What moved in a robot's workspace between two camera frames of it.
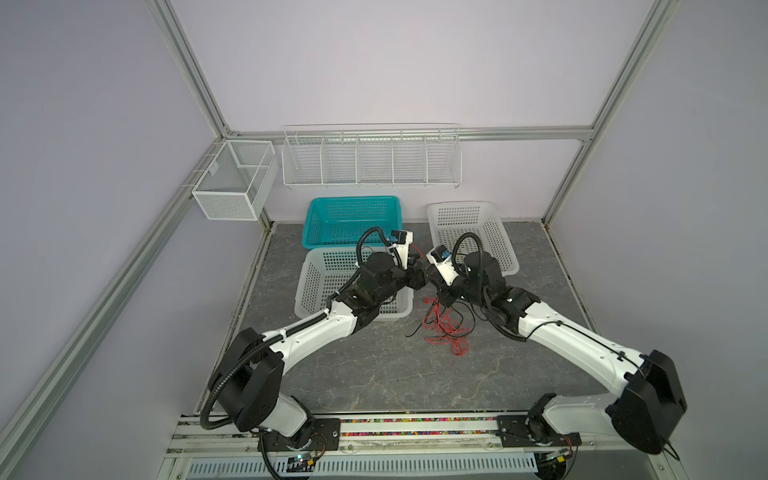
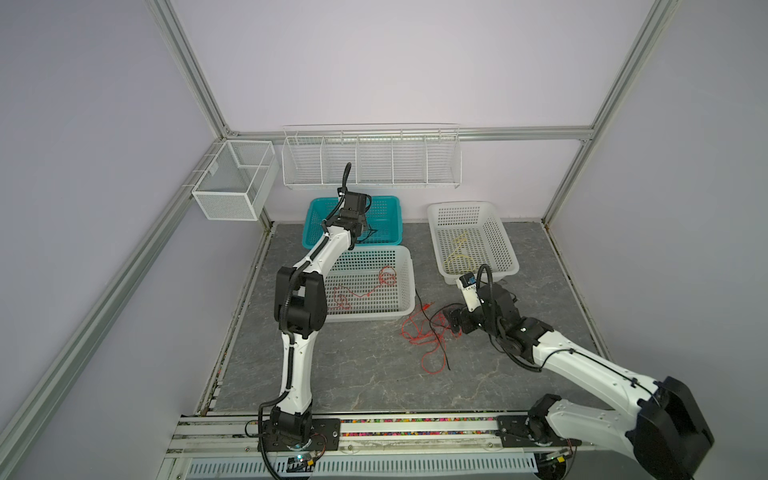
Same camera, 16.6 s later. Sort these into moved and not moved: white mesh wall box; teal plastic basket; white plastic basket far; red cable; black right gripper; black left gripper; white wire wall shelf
Moved: black left gripper; black right gripper; red cable
Not moved: white wire wall shelf; teal plastic basket; white plastic basket far; white mesh wall box
